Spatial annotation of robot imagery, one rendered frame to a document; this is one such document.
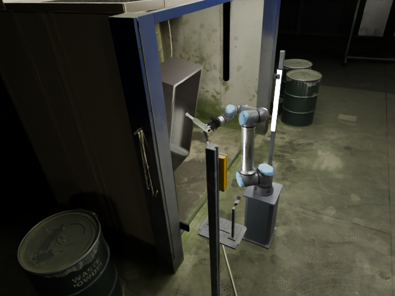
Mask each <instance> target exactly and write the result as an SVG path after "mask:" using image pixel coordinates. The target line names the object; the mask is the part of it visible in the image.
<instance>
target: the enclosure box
mask: <svg viewBox="0 0 395 296"><path fill-rule="evenodd" d="M202 68H203V66H201V65H198V64H195V63H192V62H189V61H186V60H183V59H179V58H176V57H172V58H170V59H168V60H166V61H164V62H162V63H160V72H161V78H162V87H163V97H164V102H165V111H166V120H167V126H168V135H169V144H170V153H171V156H172V162H173V171H175V170H176V169H177V168H178V167H179V166H180V165H181V164H182V162H183V161H184V160H185V159H186V158H187V157H188V155H189V153H190V146H191V141H192V134H193V127H194V123H193V120H192V119H191V118H190V117H188V116H186V113H188V114H189V115H191V116H192V117H193V118H195V114H196V107H197V102H198V95H199V88H200V80H201V75H202Z"/></svg>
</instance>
